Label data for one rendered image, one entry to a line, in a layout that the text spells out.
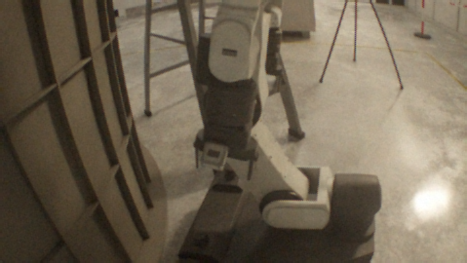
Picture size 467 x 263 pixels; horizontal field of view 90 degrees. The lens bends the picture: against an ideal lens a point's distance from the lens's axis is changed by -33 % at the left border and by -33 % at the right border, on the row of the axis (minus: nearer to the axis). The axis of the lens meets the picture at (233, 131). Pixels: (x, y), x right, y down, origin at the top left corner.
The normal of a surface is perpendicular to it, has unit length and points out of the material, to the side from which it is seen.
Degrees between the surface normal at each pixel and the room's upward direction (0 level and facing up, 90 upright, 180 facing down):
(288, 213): 90
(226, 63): 90
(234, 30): 90
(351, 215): 90
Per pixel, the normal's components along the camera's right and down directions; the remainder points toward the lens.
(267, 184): -0.25, 0.51
